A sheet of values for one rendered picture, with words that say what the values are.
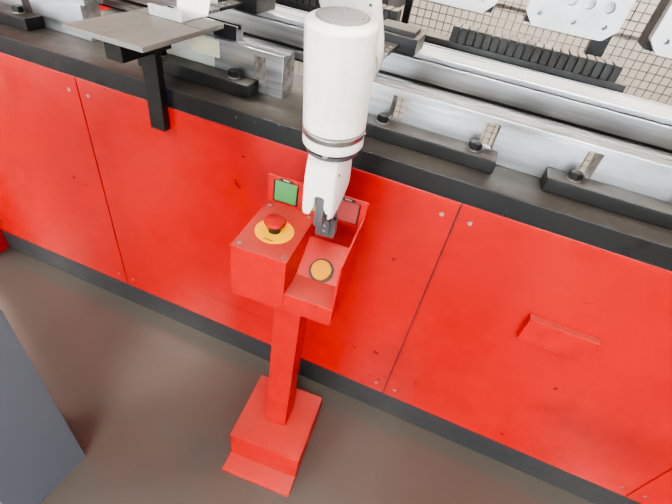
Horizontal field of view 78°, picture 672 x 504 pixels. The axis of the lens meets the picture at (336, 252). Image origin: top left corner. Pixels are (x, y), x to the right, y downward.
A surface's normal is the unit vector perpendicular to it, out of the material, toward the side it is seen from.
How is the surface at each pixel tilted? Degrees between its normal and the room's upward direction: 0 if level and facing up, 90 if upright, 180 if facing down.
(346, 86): 96
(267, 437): 0
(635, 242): 90
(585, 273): 90
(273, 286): 90
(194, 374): 0
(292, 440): 0
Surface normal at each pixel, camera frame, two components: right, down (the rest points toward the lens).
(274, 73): -0.36, 0.57
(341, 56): 0.05, 0.74
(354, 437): 0.15, -0.75
